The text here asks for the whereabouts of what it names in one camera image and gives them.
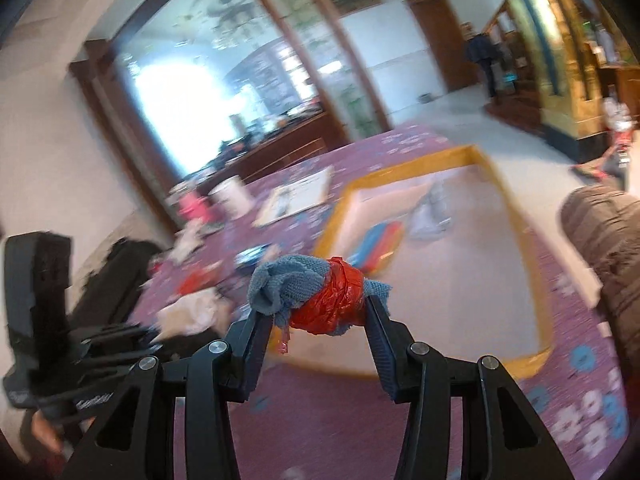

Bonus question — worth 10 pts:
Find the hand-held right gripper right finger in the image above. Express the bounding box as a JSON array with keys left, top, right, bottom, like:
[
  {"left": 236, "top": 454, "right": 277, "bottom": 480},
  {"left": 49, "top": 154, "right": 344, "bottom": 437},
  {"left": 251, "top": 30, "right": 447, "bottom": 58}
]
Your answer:
[{"left": 366, "top": 295, "right": 566, "bottom": 480}]

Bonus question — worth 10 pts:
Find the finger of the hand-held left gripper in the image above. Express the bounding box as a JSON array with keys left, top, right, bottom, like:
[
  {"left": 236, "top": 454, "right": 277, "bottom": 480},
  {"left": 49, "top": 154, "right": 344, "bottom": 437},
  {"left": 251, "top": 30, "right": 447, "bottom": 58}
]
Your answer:
[
  {"left": 79, "top": 343, "right": 161, "bottom": 387},
  {"left": 67, "top": 322, "right": 152, "bottom": 349}
]

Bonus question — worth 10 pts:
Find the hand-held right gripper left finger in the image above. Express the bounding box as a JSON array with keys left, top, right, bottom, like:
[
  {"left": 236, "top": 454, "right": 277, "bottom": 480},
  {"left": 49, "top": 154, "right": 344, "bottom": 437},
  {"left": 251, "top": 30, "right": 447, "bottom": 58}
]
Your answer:
[{"left": 60, "top": 310, "right": 275, "bottom": 480}]

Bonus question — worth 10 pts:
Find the blue cloth with red wrap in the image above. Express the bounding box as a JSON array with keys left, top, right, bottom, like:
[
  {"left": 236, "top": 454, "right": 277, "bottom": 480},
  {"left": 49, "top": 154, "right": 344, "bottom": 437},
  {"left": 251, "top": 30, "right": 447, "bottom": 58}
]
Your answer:
[{"left": 248, "top": 254, "right": 394, "bottom": 357}]

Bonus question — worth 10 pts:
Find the yellow taped tray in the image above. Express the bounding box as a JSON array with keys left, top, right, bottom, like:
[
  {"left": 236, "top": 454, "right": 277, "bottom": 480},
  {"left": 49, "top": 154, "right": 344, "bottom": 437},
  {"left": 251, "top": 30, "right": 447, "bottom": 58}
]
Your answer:
[{"left": 269, "top": 144, "right": 557, "bottom": 380}]

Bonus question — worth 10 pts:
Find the black bag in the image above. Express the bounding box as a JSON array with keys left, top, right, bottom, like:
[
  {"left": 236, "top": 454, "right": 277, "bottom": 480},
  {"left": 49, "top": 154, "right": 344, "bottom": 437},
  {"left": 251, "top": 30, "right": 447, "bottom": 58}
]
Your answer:
[{"left": 65, "top": 240, "right": 167, "bottom": 343}]

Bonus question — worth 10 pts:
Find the black cup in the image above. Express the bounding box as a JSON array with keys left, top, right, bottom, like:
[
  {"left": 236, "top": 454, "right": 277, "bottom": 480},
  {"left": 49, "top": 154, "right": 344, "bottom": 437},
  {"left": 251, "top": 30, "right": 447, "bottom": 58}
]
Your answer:
[{"left": 234, "top": 244, "right": 273, "bottom": 271}]

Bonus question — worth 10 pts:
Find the white work glove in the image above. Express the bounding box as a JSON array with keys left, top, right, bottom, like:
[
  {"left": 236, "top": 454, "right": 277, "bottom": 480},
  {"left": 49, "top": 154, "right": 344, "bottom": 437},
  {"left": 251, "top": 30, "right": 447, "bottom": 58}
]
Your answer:
[{"left": 167, "top": 220, "right": 211, "bottom": 266}]

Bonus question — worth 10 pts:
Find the pink water bottle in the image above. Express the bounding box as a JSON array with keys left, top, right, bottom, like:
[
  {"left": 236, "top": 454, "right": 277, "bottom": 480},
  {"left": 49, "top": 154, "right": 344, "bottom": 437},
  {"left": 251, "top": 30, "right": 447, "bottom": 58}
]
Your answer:
[{"left": 177, "top": 192, "right": 213, "bottom": 226}]

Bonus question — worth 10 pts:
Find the white plastic cup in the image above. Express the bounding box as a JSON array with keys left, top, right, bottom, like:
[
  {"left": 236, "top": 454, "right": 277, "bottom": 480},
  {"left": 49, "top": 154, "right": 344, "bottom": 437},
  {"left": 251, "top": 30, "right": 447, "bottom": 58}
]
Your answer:
[{"left": 207, "top": 176, "right": 251, "bottom": 218}]

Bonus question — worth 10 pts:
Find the open white notebook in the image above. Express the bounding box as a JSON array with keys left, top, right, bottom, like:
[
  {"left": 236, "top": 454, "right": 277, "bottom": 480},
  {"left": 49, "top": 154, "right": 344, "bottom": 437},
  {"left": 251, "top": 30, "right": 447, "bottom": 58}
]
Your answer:
[{"left": 252, "top": 166, "right": 335, "bottom": 228}]

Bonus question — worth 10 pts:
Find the wooden sideboard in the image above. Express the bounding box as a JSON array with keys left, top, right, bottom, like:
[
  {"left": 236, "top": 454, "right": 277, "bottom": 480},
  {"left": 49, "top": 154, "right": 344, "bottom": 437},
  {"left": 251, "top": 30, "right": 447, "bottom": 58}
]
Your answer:
[{"left": 197, "top": 105, "right": 352, "bottom": 187}]

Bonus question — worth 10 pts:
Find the brown striped sofa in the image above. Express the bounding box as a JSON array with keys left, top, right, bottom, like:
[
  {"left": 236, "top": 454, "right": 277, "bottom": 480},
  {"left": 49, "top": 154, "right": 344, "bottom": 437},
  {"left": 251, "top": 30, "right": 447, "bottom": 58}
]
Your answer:
[{"left": 560, "top": 185, "right": 640, "bottom": 358}]

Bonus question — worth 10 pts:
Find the wood framed glass partition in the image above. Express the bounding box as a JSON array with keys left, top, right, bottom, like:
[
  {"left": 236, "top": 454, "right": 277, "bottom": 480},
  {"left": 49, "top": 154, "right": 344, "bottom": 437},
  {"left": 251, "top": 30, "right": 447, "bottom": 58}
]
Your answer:
[{"left": 69, "top": 0, "right": 392, "bottom": 243}]

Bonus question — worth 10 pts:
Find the red kids scooter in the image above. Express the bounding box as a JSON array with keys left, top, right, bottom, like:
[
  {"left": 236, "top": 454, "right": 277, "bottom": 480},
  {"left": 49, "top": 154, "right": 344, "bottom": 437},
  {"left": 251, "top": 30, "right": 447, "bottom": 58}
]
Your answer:
[{"left": 571, "top": 96, "right": 637, "bottom": 182}]

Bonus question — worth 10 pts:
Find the person in dark clothes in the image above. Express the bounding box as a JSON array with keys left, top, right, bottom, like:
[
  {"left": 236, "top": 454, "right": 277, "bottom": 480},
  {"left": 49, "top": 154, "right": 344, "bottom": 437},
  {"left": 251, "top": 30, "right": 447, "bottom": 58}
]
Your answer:
[{"left": 466, "top": 24, "right": 502, "bottom": 100}]

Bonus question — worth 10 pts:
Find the wooden door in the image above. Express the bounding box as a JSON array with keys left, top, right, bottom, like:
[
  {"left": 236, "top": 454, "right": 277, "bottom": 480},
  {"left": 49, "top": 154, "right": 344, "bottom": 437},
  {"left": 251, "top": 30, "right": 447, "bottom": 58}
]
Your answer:
[{"left": 407, "top": 0, "right": 482, "bottom": 94}]

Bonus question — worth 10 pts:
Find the golden pillar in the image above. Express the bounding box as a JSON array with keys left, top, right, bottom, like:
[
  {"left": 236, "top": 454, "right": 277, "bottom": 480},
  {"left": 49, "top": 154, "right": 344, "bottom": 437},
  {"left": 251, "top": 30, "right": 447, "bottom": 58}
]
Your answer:
[{"left": 487, "top": 0, "right": 603, "bottom": 162}]

